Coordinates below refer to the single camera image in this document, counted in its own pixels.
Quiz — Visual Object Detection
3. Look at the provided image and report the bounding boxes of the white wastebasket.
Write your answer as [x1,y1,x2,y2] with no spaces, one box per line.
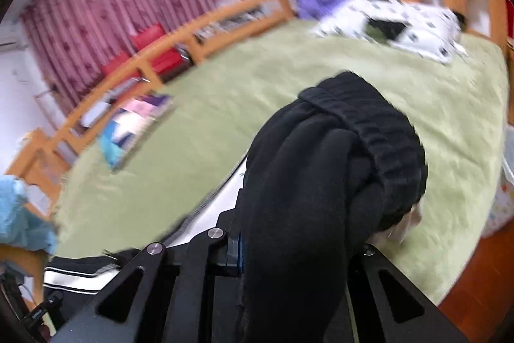
[481,161,514,240]

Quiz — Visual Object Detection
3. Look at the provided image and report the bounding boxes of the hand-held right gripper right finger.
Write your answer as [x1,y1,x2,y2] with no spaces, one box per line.
[346,244,471,343]

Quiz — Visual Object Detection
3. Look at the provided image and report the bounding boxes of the geometric patterned pillow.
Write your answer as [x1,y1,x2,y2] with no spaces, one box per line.
[98,94,176,172]

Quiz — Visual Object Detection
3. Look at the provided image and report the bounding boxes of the pink striped curtain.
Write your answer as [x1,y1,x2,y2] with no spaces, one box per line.
[20,0,218,115]

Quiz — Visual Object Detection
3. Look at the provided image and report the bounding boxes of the black pants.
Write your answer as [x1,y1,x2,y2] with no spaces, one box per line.
[42,71,428,343]

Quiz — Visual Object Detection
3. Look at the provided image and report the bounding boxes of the red chair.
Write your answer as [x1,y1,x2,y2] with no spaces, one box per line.
[132,23,192,75]
[102,50,155,82]

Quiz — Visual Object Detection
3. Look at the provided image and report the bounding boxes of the light blue plush toy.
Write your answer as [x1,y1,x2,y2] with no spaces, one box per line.
[0,176,59,254]

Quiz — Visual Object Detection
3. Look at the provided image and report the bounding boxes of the white floral pillow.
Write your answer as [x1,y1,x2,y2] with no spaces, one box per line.
[311,0,469,65]

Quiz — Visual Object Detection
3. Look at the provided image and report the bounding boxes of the green fleece blanket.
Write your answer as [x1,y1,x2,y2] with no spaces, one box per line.
[51,19,509,307]

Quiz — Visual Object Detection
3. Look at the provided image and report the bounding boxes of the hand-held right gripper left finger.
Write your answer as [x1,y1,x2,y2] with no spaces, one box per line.
[49,206,246,343]

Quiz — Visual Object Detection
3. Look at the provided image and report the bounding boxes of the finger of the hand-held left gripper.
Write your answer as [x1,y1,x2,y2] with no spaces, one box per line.
[22,290,65,329]

